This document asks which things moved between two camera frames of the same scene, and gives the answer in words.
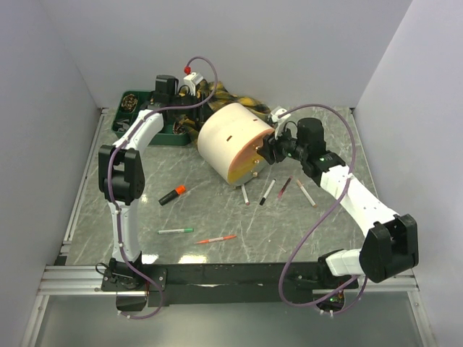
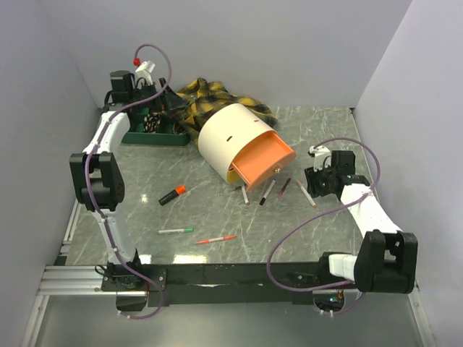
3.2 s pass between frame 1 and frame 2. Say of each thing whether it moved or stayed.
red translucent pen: stayed
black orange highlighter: stayed
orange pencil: stayed
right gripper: moved
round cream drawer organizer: moved
